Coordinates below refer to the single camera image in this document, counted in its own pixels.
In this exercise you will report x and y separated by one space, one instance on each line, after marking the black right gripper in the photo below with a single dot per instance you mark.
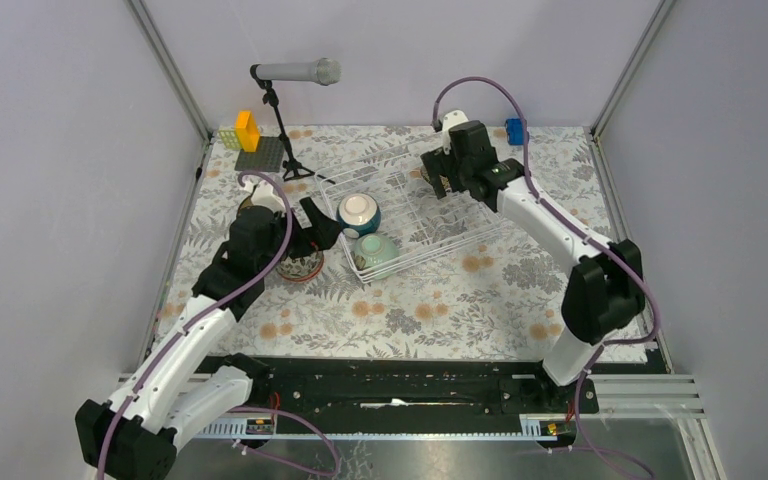
441 159

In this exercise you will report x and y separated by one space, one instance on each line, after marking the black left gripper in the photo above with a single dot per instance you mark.
324 230

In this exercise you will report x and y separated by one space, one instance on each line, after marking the blue white patterned bowl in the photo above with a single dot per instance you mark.
300 268

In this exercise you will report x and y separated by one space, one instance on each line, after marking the mint green bowl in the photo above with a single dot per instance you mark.
373 250

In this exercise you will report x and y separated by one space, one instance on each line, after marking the black gold-rimmed bowl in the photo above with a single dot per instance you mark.
438 183

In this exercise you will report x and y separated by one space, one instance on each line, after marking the dark teal floral bowl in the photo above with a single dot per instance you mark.
246 203

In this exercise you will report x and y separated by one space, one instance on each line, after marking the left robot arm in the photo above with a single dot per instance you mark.
138 431

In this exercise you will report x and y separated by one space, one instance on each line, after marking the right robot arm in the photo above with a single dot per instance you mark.
602 295

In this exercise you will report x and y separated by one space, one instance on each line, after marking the teal and cream bowl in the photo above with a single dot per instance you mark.
359 215

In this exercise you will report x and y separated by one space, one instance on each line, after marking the blue toy brick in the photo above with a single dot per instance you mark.
516 132

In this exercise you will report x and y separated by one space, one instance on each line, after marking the black microphone tripod stand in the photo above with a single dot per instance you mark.
293 169

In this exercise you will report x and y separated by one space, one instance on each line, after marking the grey toy baseplate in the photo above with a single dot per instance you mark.
268 157

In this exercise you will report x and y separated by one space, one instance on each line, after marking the floral tablecloth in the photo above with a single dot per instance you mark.
495 300

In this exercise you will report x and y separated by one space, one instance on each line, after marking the yellow toy brick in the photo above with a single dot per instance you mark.
247 131

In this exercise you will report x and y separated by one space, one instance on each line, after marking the light green toy brick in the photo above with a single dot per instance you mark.
229 139

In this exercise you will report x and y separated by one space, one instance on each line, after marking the grey microphone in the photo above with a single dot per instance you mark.
322 72

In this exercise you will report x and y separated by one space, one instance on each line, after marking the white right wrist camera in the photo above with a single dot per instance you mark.
449 120

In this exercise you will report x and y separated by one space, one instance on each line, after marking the white wire dish rack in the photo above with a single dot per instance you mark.
422 227

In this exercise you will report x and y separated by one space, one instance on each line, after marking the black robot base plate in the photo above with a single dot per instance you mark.
411 396

